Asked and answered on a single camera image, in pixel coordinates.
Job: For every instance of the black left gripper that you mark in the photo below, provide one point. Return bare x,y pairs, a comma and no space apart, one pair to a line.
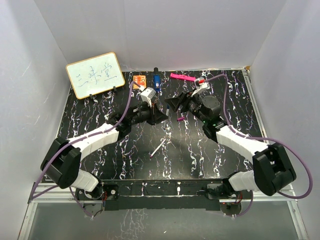
155,118

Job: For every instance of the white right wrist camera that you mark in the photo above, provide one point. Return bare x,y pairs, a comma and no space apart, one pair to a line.
200,86

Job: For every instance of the pink utility knife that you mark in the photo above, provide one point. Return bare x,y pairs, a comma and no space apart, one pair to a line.
182,77

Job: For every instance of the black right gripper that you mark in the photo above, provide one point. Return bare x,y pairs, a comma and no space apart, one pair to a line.
175,102

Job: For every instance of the orange spiral notepad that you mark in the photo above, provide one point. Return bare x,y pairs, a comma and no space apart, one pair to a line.
140,80

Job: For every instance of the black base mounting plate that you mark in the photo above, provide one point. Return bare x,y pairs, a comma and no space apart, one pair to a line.
208,194

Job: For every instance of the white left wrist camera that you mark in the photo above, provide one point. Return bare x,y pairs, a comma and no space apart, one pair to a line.
147,94

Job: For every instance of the magenta pen cap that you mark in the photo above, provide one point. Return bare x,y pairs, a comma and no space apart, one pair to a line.
180,119

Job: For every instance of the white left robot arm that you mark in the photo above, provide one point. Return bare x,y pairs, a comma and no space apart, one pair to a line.
63,159

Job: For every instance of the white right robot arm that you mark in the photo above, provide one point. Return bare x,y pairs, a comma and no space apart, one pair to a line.
272,168

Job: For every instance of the white pen blue tip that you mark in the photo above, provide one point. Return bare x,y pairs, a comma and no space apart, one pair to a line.
167,114

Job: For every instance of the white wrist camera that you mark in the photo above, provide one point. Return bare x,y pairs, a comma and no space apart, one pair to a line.
200,86
147,94

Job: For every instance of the aluminium front rail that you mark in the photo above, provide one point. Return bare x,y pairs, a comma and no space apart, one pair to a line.
63,195

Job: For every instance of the white pen purple tip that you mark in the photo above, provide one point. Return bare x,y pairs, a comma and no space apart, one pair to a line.
157,148

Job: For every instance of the blue stapler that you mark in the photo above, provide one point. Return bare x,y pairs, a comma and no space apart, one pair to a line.
156,80

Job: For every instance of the small whiteboard with writing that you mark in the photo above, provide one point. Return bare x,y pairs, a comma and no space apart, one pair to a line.
95,75

